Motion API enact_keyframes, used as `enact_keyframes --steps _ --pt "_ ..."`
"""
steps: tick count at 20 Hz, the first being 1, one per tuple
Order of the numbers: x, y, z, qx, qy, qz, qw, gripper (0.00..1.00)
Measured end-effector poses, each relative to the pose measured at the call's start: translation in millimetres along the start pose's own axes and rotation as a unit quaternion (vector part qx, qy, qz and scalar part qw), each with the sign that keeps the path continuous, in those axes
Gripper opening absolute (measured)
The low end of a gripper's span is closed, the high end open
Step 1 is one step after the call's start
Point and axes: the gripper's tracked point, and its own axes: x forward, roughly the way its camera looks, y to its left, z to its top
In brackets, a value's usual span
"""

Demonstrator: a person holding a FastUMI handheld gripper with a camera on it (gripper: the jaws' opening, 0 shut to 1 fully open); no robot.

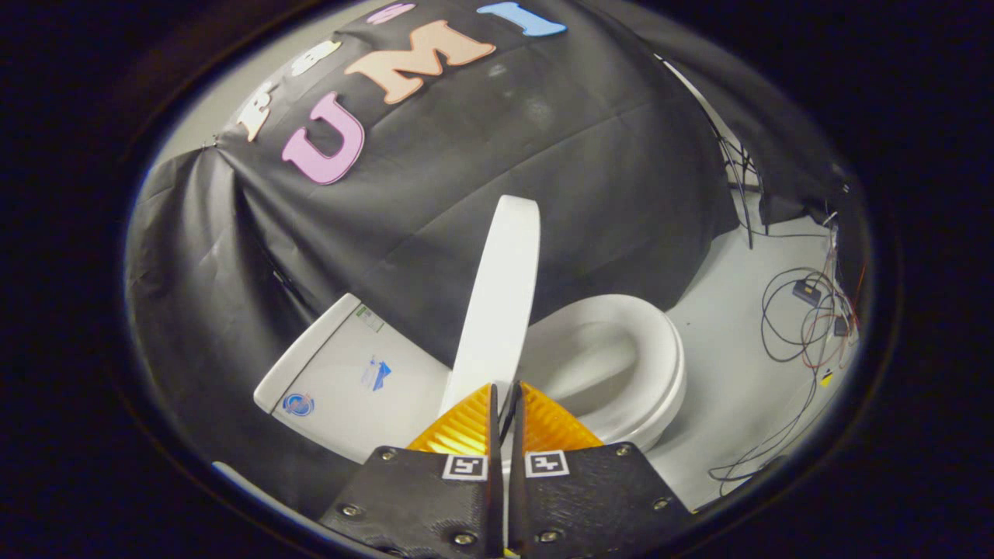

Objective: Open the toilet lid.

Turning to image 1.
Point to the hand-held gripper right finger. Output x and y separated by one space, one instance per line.
590 497

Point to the white toilet lid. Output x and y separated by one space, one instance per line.
501 303

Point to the black tripod stand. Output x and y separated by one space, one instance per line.
744 194

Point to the white toilet seat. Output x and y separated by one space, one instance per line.
660 349

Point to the white ceramic toilet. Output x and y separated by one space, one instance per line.
342 373

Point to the small black adapter box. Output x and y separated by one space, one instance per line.
806 293

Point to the black backdrop cloth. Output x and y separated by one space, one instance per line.
543 155

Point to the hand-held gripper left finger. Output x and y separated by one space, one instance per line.
419 497

